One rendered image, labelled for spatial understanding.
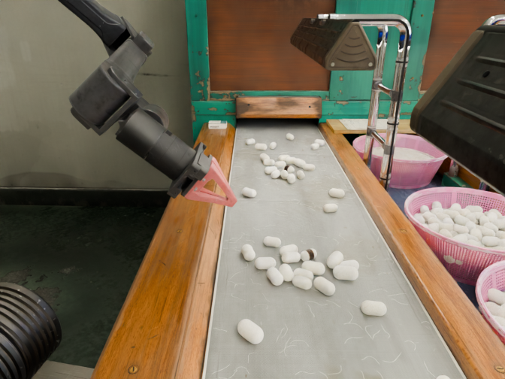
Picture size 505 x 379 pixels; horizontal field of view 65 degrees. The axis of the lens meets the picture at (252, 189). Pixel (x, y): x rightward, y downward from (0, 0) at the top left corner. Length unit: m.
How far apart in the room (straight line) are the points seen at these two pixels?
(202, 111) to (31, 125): 1.46
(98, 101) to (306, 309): 0.41
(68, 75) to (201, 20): 1.27
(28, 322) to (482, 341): 0.55
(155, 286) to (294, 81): 1.02
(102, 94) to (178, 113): 1.80
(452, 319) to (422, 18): 1.12
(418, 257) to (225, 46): 0.99
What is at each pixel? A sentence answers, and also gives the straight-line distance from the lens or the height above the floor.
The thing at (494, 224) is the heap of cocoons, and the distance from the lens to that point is 0.93.
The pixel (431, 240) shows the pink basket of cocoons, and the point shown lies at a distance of 0.79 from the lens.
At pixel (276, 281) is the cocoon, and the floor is 0.75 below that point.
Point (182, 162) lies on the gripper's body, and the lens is 0.59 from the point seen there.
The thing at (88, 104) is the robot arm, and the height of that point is 1.01.
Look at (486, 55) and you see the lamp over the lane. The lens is 0.28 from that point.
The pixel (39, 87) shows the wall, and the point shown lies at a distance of 2.63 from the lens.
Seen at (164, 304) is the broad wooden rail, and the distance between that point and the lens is 0.56.
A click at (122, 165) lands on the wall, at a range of 2.56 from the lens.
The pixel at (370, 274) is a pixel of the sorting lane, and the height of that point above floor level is 0.74.
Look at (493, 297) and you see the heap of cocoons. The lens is 0.70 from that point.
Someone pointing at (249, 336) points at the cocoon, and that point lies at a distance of 0.52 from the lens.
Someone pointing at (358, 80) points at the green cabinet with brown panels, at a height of 0.91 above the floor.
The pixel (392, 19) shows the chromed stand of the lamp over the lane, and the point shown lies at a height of 1.11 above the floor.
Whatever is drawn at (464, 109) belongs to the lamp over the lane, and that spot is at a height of 1.07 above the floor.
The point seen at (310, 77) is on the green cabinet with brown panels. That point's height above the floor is 0.92.
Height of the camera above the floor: 1.12
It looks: 24 degrees down
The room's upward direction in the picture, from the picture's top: straight up
